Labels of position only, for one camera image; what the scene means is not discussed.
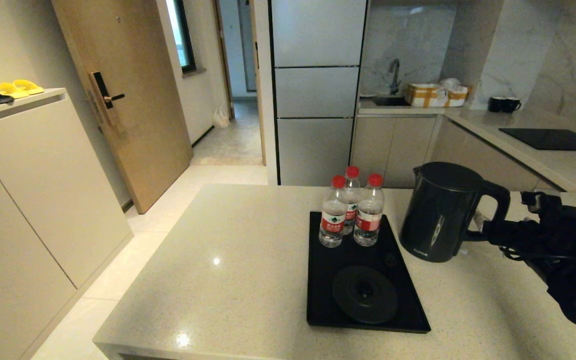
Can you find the black door lock handle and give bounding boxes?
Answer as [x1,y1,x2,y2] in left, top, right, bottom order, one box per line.
[88,71,126,126]

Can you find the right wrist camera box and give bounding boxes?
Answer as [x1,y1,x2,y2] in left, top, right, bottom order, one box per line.
[520,191,550,213]

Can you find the beige kitchen counter cabinets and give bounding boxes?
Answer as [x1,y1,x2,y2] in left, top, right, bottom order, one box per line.
[350,115,564,192]

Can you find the black induction cooktop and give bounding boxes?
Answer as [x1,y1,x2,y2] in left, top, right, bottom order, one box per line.
[499,127,576,152]

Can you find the light wooden door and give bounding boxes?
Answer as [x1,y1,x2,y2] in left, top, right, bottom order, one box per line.
[50,0,194,215]

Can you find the metal kitchen faucet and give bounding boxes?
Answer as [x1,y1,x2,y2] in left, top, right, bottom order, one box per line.
[388,58,402,96]

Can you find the round black kettle base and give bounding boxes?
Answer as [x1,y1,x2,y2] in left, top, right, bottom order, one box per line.
[332,265,399,324]

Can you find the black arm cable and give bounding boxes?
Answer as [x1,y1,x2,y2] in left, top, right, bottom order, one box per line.
[500,245,569,262]

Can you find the black rectangular tray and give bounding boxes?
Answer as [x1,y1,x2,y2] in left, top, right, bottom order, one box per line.
[306,211,431,334]

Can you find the yellow white box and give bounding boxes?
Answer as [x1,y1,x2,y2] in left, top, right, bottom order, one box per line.
[406,83,448,108]

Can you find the red-capped water bottle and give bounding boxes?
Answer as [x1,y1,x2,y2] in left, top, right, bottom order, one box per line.
[319,175,348,248]
[343,166,362,235]
[353,173,385,247]

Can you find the dark framed window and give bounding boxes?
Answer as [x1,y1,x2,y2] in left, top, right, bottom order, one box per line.
[165,0,197,75]

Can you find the cardboard box with yellow tape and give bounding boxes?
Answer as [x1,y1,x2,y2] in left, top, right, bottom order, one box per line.
[439,77,469,108]

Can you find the dark kitchen sink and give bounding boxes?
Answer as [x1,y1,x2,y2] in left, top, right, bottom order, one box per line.
[372,95,411,107]

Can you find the tall white refrigerator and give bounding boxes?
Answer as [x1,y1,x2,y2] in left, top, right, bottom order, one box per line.
[268,0,369,186]

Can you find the yellow slipper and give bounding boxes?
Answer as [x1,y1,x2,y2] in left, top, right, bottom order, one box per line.
[0,82,30,99]
[12,79,45,95]

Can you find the black electric kettle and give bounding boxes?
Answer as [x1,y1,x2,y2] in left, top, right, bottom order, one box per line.
[399,161,511,263]

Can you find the beige shoe cabinet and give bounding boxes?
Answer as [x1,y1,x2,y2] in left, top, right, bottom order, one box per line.
[0,87,134,360]

